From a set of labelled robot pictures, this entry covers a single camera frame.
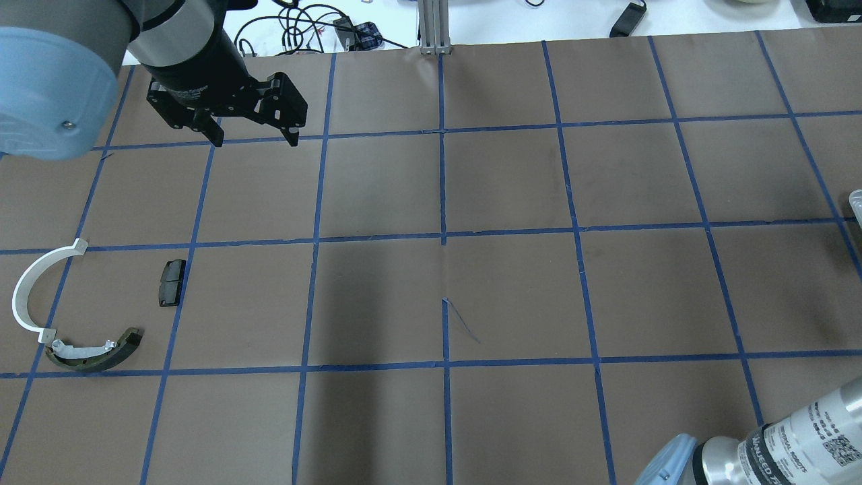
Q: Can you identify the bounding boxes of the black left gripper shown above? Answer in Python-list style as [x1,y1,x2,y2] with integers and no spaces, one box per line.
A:
[147,73,308,148]

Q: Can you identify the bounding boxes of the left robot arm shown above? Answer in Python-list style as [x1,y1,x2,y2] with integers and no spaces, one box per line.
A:
[1,1,308,160]

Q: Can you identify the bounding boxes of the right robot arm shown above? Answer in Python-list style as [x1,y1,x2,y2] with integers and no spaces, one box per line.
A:
[635,378,861,484]

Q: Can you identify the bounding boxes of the black brake pad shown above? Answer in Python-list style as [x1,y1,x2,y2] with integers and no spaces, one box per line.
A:
[159,260,186,307]

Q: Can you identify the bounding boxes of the green brake shoe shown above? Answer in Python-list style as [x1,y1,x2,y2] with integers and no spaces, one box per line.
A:
[45,327,144,374]

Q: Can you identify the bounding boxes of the white curved plastic part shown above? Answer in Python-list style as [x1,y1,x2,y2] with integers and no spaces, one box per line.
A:
[11,238,89,350]

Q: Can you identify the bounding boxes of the black power adapter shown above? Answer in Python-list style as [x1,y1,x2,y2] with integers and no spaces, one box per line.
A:
[609,1,649,38]

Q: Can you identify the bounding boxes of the black tangled cables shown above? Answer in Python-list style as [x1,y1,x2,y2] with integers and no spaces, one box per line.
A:
[232,3,409,57]

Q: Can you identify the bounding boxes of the aluminium frame post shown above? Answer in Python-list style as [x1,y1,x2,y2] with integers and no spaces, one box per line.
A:
[416,0,452,55]

